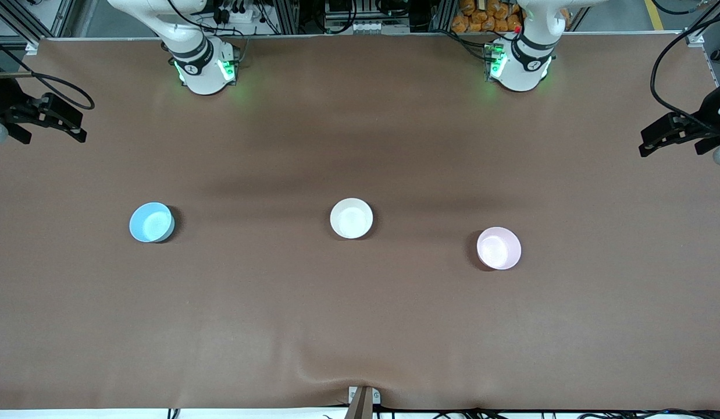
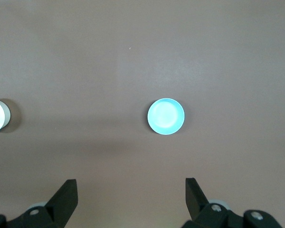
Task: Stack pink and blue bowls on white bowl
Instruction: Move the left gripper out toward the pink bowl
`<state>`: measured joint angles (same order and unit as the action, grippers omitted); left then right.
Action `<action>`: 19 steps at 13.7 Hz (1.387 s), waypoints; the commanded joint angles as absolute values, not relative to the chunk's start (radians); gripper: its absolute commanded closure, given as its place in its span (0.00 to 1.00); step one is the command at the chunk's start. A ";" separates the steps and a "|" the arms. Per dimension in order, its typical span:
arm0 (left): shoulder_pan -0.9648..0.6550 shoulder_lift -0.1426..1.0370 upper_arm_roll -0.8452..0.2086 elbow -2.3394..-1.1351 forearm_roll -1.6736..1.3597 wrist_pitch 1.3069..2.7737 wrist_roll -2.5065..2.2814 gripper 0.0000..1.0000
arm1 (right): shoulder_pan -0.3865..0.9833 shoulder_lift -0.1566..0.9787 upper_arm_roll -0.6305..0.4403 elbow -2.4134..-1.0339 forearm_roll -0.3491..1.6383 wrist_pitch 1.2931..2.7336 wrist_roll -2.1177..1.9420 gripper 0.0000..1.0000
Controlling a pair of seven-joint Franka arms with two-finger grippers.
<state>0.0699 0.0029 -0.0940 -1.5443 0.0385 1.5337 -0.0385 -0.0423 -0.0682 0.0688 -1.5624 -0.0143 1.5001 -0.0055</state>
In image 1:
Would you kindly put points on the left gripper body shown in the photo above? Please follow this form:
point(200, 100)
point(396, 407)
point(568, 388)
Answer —
point(710, 114)

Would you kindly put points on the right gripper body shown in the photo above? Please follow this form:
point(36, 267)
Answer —
point(4, 100)

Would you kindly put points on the light blue bowl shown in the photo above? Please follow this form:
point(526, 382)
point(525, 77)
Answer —
point(150, 223)

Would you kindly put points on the light pink bowl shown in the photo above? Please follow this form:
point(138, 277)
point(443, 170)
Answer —
point(498, 248)

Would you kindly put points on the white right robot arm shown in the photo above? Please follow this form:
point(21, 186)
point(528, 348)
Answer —
point(200, 75)

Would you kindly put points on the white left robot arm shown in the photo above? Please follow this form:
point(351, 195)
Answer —
point(520, 73)

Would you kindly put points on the white bowl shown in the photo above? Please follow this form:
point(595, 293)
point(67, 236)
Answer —
point(351, 218)

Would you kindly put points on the white power strip with plugs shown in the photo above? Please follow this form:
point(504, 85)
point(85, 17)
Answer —
point(235, 16)

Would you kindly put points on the orange snack packets pile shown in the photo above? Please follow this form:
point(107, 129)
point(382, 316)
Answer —
point(488, 16)

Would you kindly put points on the white socket strip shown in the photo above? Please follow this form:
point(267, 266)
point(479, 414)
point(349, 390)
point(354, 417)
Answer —
point(366, 27)

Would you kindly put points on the brown table cover mat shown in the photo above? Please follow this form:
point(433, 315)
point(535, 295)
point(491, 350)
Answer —
point(360, 326)

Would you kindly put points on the metal table corner bracket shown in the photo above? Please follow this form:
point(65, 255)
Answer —
point(32, 48)
point(695, 38)

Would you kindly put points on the aluminium frame post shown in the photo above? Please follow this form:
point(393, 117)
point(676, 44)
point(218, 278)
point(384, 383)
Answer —
point(442, 14)
point(287, 16)

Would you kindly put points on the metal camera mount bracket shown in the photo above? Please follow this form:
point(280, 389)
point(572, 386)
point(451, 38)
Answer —
point(362, 402)

